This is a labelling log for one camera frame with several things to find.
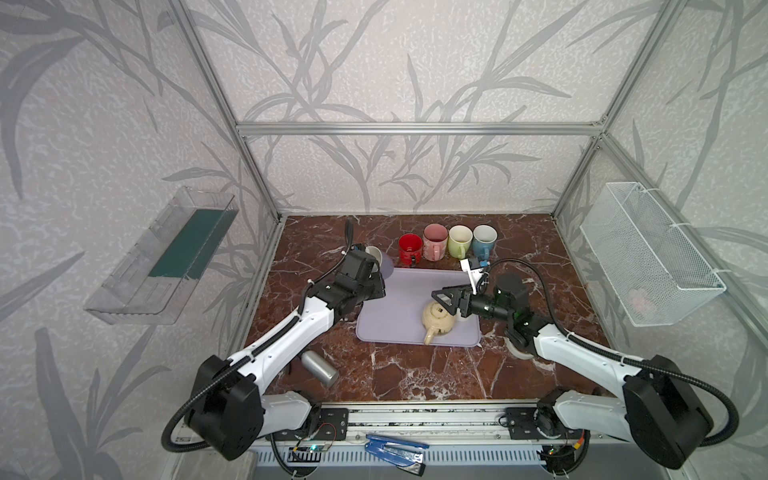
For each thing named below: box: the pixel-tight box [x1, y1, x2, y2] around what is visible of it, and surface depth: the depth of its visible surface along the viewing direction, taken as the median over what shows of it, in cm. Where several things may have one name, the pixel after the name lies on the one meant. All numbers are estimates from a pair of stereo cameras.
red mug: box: [399, 233, 423, 267], surface depth 104 cm
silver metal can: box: [301, 350, 339, 387], surface depth 82 cm
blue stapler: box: [364, 434, 430, 477], surface depth 70 cm
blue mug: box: [472, 225, 498, 261], surface depth 104 cm
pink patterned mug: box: [422, 223, 449, 261], surface depth 103 cm
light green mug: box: [448, 225, 473, 260], surface depth 104 cm
